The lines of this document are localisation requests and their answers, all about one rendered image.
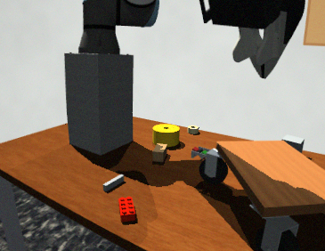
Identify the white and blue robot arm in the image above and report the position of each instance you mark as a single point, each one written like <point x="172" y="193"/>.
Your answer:
<point x="100" y="18"/>

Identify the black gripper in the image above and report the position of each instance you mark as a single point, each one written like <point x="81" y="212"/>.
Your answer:
<point x="278" y="19"/>

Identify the yellow ring-shaped disc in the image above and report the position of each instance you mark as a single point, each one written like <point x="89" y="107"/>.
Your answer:
<point x="166" y="134"/>

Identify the red toy brick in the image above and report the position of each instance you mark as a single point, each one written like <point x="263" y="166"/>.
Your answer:
<point x="126" y="208"/>

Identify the tan wooden block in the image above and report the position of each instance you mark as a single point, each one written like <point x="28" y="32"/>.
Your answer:
<point x="158" y="154"/>

